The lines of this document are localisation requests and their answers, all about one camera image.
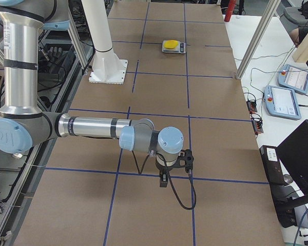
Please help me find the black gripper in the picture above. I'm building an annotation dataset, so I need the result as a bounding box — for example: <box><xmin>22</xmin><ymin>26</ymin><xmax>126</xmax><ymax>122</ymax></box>
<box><xmin>156</xmin><ymin>160</ymin><xmax>180</xmax><ymax>188</ymax></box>

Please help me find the red fire extinguisher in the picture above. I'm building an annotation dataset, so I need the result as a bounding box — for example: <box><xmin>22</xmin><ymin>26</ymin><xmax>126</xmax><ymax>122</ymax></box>
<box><xmin>224</xmin><ymin>0</ymin><xmax>237</xmax><ymax>22</ymax></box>

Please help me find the black cable hub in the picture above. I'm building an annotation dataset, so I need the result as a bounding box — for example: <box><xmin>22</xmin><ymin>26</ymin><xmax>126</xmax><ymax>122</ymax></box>
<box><xmin>246</xmin><ymin>100</ymin><xmax>257</xmax><ymax>114</ymax></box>
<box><xmin>252</xmin><ymin>118</ymin><xmax>263</xmax><ymax>135</ymax></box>

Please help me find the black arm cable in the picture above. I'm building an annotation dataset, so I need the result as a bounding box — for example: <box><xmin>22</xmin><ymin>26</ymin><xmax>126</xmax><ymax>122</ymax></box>
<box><xmin>132</xmin><ymin>151</ymin><xmax>197</xmax><ymax>211</ymax></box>

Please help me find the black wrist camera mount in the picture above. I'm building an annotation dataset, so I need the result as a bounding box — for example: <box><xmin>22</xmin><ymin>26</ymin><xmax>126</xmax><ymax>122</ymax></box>
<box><xmin>179</xmin><ymin>149</ymin><xmax>194</xmax><ymax>174</ymax></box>

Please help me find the yellow mango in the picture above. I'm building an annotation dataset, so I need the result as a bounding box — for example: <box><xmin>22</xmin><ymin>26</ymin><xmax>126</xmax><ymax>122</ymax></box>
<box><xmin>162</xmin><ymin>39</ymin><xmax>179</xmax><ymax>50</ymax></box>

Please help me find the blue teach pendant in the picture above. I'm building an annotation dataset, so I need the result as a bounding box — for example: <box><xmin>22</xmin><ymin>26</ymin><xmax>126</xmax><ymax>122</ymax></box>
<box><xmin>278</xmin><ymin>64</ymin><xmax>308</xmax><ymax>94</ymax></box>
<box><xmin>264</xmin><ymin>86</ymin><xmax>301</xmax><ymax>120</ymax></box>

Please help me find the far blue teach pendant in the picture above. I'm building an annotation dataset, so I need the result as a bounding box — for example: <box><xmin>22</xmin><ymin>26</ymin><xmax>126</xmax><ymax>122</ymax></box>
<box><xmin>278</xmin><ymin>64</ymin><xmax>308</xmax><ymax>94</ymax></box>

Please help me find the near blue teach pendant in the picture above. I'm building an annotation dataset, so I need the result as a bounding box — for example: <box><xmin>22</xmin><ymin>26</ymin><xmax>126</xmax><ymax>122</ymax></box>
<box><xmin>264</xmin><ymin>86</ymin><xmax>301</xmax><ymax>120</ymax></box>

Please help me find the black box with label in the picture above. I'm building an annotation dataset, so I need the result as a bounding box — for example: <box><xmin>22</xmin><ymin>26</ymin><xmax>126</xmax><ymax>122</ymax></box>
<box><xmin>259</xmin><ymin>145</ymin><xmax>293</xmax><ymax>186</ymax></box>

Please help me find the white camera post base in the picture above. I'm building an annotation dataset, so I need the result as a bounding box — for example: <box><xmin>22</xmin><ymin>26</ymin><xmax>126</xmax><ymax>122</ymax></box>
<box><xmin>82</xmin><ymin>0</ymin><xmax>128</xmax><ymax>84</ymax></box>

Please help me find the aluminium frame post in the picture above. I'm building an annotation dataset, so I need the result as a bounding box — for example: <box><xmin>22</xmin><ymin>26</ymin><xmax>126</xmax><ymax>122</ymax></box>
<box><xmin>235</xmin><ymin>0</ymin><xmax>280</xmax><ymax>79</ymax></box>

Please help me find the silver electronic kitchen scale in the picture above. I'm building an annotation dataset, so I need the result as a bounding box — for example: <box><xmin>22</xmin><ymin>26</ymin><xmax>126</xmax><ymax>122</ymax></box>
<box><xmin>162</xmin><ymin>41</ymin><xmax>186</xmax><ymax>54</ymax></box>

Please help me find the black monitor with stand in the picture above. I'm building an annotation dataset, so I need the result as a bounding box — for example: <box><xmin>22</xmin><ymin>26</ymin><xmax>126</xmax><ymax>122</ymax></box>
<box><xmin>264</xmin><ymin>119</ymin><xmax>308</xmax><ymax>228</ymax></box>

